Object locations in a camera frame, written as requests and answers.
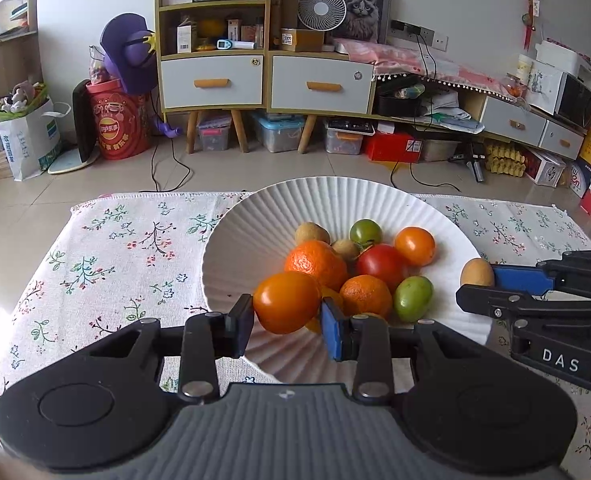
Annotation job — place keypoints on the black basket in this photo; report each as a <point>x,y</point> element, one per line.
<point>400,102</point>

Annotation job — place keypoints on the light green tomato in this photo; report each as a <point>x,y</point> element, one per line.
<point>413,298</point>

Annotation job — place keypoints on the red tomato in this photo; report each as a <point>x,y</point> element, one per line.
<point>381,262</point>

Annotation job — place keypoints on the small medicine boxes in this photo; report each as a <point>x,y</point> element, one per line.
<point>245,32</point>

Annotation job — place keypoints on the orange tangerine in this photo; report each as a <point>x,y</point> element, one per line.
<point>366,296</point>
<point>317,262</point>

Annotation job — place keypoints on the red bucket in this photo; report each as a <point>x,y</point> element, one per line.
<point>117,125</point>

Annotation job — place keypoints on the light blue bathroom scale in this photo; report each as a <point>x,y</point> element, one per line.
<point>70,162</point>

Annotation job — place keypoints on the dark green tomato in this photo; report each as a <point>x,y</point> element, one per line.
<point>366,231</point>

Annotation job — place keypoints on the purple plush hat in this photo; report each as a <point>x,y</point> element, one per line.
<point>125,50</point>

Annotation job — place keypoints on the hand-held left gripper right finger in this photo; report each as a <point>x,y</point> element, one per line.
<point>333,334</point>

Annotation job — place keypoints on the framed cat picture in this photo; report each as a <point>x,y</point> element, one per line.
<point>360,7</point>

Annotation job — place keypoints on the white blue thermometer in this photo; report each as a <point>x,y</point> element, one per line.
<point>235,44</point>

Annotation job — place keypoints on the red box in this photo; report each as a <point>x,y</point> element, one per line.
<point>390,147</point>

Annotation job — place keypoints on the tall wooden shelf cabinet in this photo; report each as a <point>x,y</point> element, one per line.
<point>210,82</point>

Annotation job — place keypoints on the orange tomato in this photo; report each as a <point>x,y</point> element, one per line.
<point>414,246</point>
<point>285,300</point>

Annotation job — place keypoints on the black flat panel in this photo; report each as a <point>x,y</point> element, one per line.
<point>84,120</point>

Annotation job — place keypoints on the low wooden drawer cabinet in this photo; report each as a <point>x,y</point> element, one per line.
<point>320,85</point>

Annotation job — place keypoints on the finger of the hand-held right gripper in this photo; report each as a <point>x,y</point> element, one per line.
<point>520,280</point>
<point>485,300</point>

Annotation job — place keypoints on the pink cloth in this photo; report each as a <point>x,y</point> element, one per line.
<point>425,67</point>

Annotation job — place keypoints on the purple toy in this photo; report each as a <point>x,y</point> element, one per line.
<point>165,127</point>

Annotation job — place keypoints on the glass jar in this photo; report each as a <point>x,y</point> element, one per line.
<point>515,86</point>

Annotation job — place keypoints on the white carton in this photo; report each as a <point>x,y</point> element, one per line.
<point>186,37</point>

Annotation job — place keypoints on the white paper bag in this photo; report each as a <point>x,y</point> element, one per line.
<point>25,145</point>

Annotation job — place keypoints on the wall socket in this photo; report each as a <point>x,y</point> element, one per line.
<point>425,35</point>

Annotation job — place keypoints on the long wooden tv stand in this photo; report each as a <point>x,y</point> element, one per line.
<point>515,120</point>

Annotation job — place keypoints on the loose papers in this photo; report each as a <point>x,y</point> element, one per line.
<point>450,115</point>

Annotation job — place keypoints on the plush toys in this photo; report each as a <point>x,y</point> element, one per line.
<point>20,97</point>

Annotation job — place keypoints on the floral tablecloth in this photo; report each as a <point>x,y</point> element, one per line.
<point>125,260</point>

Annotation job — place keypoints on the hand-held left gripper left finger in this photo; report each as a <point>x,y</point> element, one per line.
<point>239,329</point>

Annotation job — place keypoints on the small clear storage box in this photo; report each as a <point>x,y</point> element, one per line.
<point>214,135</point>

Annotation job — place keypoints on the red hanging ornament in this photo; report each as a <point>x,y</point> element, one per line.
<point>530,5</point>

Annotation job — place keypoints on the small white desk fan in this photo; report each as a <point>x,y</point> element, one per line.
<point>321,8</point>

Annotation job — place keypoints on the clear box of tools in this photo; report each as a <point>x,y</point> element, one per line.
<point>344,140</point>

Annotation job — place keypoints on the blue lid storage box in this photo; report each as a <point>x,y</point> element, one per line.
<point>278,135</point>

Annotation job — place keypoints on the yellow round container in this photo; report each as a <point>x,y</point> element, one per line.
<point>211,32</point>

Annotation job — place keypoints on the clear plastic tub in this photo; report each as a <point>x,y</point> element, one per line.
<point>438,150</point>

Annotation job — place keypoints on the cardboard box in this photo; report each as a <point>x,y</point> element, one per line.
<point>303,40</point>

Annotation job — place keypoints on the white printed box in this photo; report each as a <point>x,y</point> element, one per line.
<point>545,167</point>

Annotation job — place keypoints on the wooden bookshelf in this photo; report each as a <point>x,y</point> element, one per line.
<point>5,60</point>

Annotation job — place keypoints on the yellow egg carton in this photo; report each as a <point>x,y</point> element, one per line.
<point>503,160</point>

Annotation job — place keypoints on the white ribbed plate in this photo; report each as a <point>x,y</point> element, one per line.
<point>275,210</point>

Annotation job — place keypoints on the small yellow tomato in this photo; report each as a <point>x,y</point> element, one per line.
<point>331,293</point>

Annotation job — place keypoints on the brown kiwi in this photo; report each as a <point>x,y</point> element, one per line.
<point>312,233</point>
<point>477,272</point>
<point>345,249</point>

